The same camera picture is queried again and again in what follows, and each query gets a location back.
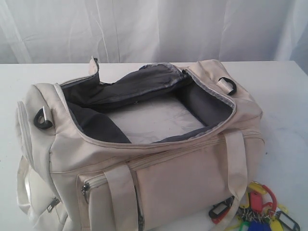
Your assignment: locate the cream white duffel bag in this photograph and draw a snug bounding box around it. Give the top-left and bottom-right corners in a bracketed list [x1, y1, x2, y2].
[16, 58, 265, 231]

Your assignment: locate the colourful key tag bunch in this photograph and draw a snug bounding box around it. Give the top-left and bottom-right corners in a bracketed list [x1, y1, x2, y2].
[208, 181, 301, 231]

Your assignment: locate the white backdrop curtain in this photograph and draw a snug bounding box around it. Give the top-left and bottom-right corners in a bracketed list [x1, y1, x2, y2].
[0, 0, 308, 64]

